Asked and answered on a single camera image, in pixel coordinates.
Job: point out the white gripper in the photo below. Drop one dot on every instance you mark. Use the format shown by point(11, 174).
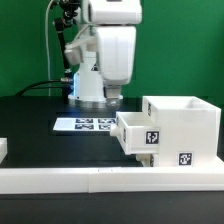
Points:
point(115, 57)

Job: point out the white drawer tray with knob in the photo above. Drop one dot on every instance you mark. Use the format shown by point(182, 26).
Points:
point(148, 160)

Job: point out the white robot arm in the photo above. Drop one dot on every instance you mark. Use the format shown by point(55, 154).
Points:
point(89, 86)

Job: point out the white drawer cabinet box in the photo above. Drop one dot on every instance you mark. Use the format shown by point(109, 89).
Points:
point(188, 130)

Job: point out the white marker sheet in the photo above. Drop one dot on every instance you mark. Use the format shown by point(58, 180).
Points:
point(83, 124)

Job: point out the white block at left edge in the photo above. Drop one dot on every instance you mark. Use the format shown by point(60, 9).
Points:
point(3, 149)

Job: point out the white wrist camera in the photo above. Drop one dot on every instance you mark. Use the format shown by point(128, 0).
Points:
point(81, 50)

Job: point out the white front rail fence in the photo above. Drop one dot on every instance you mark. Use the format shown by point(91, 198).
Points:
point(99, 180)

